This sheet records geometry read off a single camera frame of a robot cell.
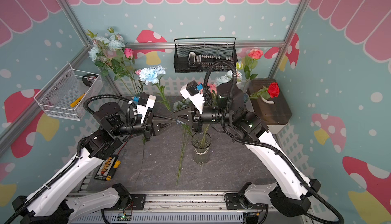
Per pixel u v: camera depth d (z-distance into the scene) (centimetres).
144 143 95
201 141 79
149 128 46
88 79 81
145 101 44
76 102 72
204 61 88
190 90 41
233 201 74
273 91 74
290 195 38
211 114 44
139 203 74
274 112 100
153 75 39
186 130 71
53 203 36
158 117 50
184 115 49
